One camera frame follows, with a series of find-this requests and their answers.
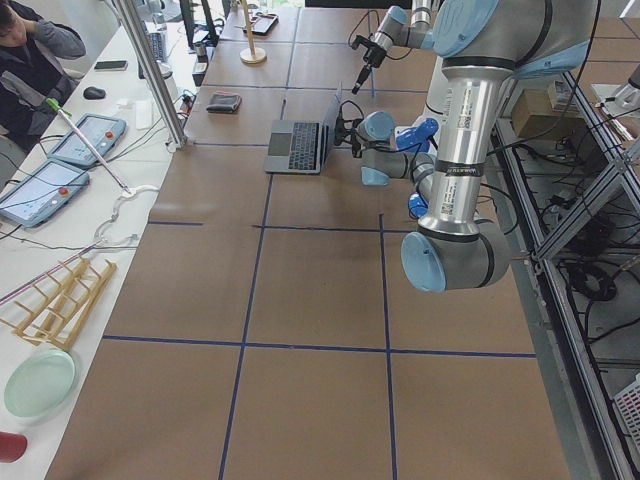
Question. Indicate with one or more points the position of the white plastic basket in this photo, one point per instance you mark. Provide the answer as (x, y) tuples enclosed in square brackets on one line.
[(627, 402)]

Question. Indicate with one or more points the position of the grey laptop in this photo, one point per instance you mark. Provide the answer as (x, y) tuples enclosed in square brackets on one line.
[(302, 147)]

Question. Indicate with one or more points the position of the lower teach pendant tablet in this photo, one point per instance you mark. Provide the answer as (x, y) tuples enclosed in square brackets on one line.
[(41, 194)]

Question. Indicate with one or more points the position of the wooden dish rack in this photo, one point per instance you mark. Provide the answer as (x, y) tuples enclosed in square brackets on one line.
[(54, 309)]

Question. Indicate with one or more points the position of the aluminium frame post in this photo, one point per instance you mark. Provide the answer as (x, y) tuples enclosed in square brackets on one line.
[(127, 16)]

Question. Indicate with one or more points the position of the orange black electronics board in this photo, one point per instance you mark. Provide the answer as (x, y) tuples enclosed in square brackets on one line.
[(187, 102)]

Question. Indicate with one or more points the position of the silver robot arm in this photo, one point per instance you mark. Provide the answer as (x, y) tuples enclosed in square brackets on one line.
[(397, 28), (481, 44)]

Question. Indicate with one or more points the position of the black smartphone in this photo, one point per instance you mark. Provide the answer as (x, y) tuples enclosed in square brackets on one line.
[(111, 65)]

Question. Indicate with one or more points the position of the black keyboard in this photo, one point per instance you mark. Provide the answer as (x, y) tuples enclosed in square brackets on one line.
[(157, 43)]

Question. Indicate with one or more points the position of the cardboard box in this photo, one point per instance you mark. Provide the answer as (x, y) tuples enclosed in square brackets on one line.
[(532, 115)]

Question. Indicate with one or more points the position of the seated person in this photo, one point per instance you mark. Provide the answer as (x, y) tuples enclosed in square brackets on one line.
[(31, 51)]

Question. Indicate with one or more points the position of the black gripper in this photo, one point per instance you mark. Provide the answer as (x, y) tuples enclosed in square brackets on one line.
[(344, 129), (374, 56)]

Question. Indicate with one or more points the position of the pale green plate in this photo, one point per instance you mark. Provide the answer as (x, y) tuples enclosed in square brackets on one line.
[(40, 384)]

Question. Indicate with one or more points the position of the red cylinder cup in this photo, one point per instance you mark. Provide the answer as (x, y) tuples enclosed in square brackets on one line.
[(12, 446)]

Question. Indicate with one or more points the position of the folded grey pink cloth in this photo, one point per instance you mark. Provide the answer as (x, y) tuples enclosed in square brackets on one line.
[(224, 103)]

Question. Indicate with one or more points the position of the metal grabber stick green tip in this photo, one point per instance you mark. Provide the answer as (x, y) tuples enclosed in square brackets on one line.
[(127, 192)]

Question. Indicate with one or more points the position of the black computer mouse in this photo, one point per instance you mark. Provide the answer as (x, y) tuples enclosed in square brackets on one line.
[(94, 93)]

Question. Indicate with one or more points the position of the wooden mug tree stand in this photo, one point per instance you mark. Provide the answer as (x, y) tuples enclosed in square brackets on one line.
[(252, 55)]

